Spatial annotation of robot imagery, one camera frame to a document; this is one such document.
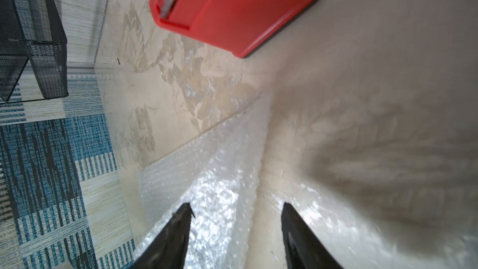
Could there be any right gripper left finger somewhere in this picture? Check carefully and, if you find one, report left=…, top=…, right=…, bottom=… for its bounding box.
left=130, top=203, right=194, bottom=269

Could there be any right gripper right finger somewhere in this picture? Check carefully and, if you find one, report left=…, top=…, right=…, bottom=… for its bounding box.
left=281, top=202, right=343, bottom=269

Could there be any clear bubble wrap sheet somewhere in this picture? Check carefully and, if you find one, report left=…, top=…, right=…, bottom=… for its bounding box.
left=134, top=92, right=478, bottom=269

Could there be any red tape dispenser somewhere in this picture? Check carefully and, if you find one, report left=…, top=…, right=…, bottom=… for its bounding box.
left=149, top=0, right=315, bottom=58

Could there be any black wire mesh shelf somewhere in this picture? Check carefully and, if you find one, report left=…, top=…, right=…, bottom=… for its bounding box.
left=1, top=0, right=68, bottom=104

